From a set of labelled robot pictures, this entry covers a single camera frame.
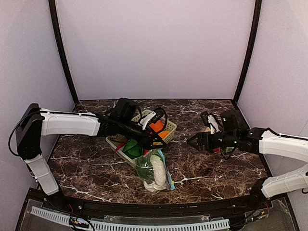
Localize beige perforated plastic basket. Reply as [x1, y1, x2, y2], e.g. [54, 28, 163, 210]
[105, 120, 177, 167]

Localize left black frame post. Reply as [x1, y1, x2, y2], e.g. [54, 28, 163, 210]
[48, 0, 79, 105]

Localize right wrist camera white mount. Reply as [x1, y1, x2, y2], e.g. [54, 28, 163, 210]
[200, 112, 223, 134]

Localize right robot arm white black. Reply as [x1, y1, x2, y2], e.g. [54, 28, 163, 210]
[187, 110, 308, 199]

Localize black frame post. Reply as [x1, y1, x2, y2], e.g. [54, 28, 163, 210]
[48, 0, 79, 105]
[232, 0, 262, 106]

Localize spare clear zip bag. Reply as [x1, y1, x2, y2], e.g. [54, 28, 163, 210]
[132, 149, 176, 194]

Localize clear zip bag blue zipper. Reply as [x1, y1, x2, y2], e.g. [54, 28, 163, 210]
[220, 147, 236, 155]

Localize black front rail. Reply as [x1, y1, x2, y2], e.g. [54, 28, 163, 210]
[43, 192, 287, 218]

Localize green white bok choy toy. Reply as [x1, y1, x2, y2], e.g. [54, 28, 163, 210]
[122, 140, 143, 159]

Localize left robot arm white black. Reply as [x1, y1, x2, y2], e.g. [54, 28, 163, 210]
[10, 98, 167, 196]

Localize white slotted cable duct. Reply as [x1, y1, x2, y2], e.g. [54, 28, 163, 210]
[30, 206, 230, 231]

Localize right black frame post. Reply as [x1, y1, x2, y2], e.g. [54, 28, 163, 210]
[232, 0, 262, 106]

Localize dark green toy vegetable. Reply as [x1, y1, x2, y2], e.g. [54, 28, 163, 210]
[133, 156, 154, 181]

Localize orange toy fruit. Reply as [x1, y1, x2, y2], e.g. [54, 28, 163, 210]
[150, 120, 164, 133]

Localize yellow orange mango toy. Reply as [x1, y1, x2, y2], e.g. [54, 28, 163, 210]
[153, 130, 170, 145]

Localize red chili pepper toy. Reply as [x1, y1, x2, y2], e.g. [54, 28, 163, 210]
[114, 139, 128, 153]

